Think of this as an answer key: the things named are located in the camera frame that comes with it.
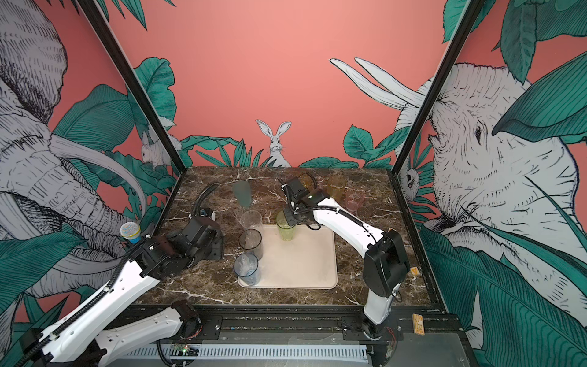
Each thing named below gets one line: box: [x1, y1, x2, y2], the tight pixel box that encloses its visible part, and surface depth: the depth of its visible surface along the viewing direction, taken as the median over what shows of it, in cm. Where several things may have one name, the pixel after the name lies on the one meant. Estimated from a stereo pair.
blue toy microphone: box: [119, 221, 142, 245], surface depth 72 cm
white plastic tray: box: [237, 224, 338, 290], surface depth 91 cm
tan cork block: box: [411, 313, 425, 336], surface depth 76 cm
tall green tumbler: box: [275, 210, 297, 241], surface depth 83 cm
